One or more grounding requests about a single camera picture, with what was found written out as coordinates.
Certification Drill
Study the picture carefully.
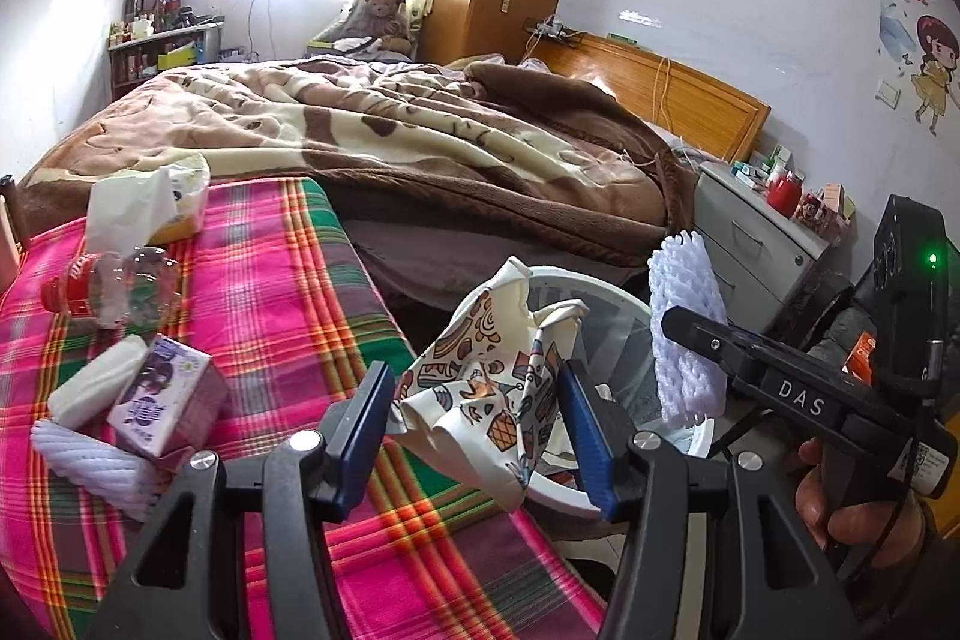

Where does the brown teddy bear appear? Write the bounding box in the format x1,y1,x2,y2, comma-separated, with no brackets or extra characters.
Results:
343,0,413,55

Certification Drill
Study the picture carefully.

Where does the crushed clear plastic bottle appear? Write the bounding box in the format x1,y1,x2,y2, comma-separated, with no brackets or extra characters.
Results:
41,247,181,331

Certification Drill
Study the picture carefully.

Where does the right hand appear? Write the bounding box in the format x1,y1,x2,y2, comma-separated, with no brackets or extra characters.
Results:
796,438,926,569

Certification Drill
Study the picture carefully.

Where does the white tissue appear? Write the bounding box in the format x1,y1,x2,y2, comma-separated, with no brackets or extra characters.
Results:
47,335,148,431

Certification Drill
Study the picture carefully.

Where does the girl wall sticker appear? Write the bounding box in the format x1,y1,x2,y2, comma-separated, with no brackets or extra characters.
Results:
911,14,958,136

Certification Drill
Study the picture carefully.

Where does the white foam fruit net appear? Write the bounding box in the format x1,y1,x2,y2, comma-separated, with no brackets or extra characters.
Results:
649,230,727,429

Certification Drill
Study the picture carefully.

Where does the power strip on headboard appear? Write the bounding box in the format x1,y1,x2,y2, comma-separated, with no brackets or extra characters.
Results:
523,16,586,47

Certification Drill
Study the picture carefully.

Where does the pink brown thermos mug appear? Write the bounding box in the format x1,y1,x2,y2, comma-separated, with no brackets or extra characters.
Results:
0,174,25,291

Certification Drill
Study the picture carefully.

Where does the grey drawer nightstand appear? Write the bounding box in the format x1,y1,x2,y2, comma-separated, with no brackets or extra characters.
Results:
695,163,830,333

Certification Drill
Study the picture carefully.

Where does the black chair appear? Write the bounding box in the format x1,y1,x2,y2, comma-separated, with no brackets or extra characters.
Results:
766,265,877,369

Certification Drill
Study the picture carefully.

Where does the white round trash bin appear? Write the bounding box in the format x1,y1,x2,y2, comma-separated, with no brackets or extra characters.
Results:
527,265,715,520

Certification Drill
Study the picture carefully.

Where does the patterned paper wrapper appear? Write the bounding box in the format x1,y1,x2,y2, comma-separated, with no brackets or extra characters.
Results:
394,257,589,512

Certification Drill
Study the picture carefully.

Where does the red jar on nightstand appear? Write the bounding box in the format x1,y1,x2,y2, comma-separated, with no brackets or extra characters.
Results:
766,170,804,218

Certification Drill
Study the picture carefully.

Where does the tissue pack yellow white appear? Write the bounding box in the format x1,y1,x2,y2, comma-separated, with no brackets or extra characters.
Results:
86,152,212,255

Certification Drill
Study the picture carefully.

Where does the cluttered side shelf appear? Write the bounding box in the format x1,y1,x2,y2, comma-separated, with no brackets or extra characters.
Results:
107,14,224,101

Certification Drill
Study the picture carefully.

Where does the brown beige blanket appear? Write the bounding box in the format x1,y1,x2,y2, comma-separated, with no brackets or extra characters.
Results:
20,55,697,269

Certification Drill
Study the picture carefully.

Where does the purple drink carton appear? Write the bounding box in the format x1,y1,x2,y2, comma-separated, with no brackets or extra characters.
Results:
107,335,228,471

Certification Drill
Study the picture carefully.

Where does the wooden headboard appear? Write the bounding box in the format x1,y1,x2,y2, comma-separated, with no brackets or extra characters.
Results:
534,34,770,163

